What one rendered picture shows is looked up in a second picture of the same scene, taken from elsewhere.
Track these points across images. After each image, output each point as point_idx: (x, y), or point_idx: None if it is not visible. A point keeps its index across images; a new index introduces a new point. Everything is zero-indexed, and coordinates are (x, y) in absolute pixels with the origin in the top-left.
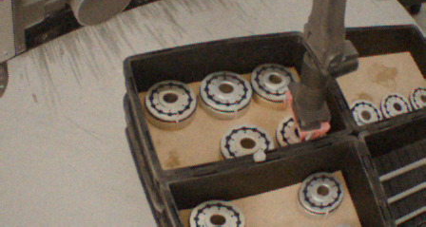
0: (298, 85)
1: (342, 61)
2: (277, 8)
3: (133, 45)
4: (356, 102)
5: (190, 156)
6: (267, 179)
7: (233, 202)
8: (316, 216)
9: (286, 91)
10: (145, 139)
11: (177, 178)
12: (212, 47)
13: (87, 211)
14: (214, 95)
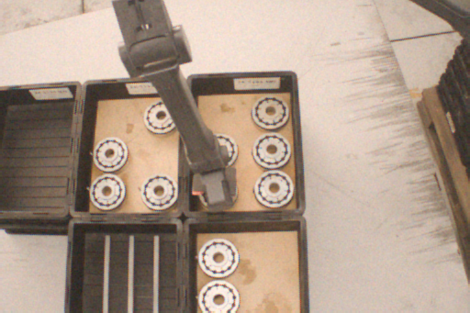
0: (231, 174)
1: (201, 182)
2: (412, 262)
3: (378, 129)
4: (236, 253)
5: (227, 120)
6: None
7: None
8: None
9: (236, 172)
10: (218, 73)
11: None
12: (296, 135)
13: (224, 69)
14: (268, 140)
